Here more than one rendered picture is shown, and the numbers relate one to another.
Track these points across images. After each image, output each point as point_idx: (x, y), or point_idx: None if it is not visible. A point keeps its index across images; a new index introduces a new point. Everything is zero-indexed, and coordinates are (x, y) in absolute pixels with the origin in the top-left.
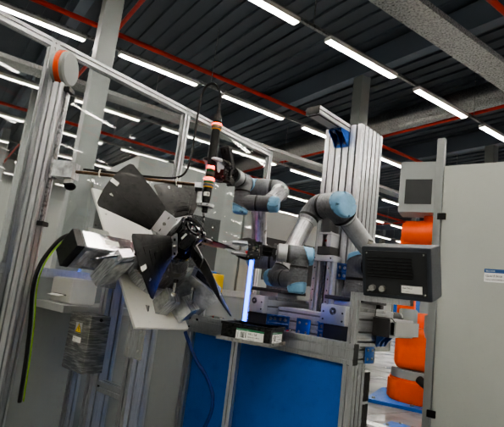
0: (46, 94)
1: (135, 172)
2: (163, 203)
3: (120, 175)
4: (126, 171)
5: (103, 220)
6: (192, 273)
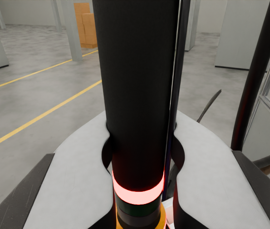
0: None
1: (208, 105)
2: (171, 169)
3: (207, 104)
4: (210, 100)
5: None
6: None
